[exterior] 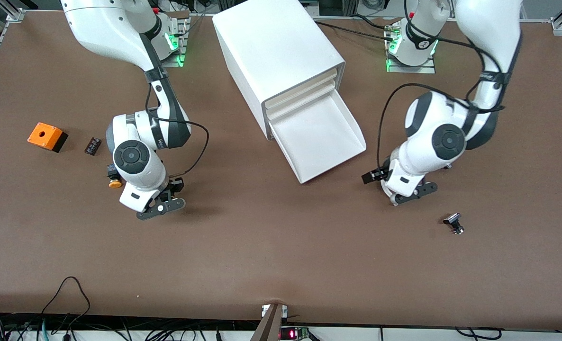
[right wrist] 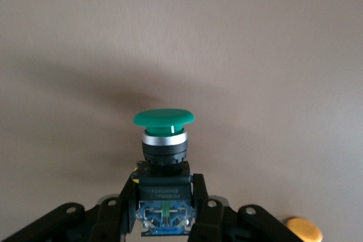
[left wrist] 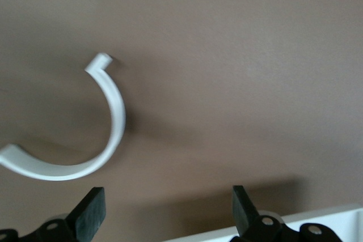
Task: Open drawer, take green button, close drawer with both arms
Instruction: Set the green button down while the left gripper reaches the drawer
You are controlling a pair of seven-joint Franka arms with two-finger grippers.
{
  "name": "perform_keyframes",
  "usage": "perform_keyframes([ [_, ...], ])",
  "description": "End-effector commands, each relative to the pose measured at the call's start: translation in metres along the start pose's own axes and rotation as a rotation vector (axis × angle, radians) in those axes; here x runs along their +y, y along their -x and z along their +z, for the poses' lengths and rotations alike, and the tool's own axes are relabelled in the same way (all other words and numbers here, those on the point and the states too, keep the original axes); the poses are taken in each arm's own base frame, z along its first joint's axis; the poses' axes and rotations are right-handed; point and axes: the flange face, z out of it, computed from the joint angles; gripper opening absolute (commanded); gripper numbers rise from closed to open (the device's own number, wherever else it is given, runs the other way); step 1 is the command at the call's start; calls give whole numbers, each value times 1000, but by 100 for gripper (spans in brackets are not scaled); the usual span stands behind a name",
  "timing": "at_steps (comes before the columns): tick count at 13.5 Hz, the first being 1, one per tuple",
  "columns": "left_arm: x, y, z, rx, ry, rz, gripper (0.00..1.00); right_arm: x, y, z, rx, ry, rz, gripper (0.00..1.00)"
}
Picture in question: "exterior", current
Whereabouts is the orange box with hole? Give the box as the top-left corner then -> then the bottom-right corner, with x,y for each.
27,122 -> 69,153

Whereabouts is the black and silver knob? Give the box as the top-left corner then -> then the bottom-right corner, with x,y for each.
443,213 -> 465,235

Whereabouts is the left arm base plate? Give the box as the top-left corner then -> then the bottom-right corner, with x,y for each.
386,26 -> 436,74

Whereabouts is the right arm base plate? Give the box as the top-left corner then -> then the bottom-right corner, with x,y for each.
160,12 -> 190,67

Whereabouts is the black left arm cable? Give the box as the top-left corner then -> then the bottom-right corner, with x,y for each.
377,0 -> 518,171

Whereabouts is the black cable on table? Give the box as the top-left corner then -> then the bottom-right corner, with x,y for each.
314,19 -> 398,42

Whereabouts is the black looped cable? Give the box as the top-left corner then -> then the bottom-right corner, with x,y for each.
39,276 -> 92,330

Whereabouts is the brown camera mount post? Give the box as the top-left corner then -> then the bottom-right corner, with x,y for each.
249,303 -> 290,341

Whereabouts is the yellow push button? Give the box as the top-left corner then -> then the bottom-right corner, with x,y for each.
107,163 -> 123,189

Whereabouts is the device with red display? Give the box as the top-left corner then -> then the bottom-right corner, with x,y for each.
279,326 -> 314,341

